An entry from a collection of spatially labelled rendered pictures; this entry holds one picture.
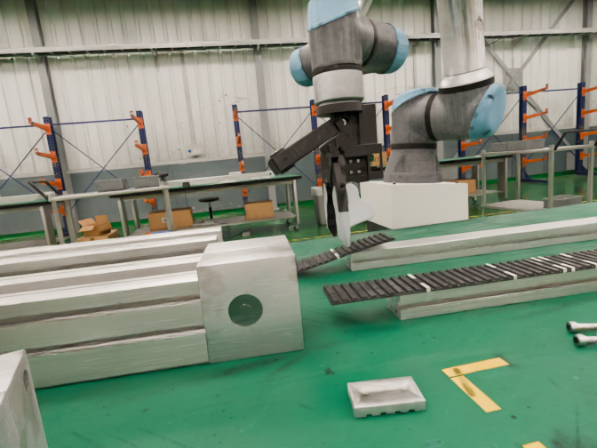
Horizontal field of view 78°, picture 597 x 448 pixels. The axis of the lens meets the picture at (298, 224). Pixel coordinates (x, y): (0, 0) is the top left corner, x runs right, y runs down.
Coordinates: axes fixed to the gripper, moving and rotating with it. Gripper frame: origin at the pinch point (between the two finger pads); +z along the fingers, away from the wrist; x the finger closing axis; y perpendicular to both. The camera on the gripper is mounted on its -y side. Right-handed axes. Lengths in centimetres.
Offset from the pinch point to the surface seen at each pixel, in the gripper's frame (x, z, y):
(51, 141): 684, -92, -365
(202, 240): -4.8, -2.6, -20.2
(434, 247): -1.9, 3.4, 15.7
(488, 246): -1.9, 4.4, 25.0
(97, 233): 451, 55, -221
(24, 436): -40.1, -1.0, -23.9
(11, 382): -40.1, -3.7, -23.9
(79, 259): -4.9, -2.0, -36.5
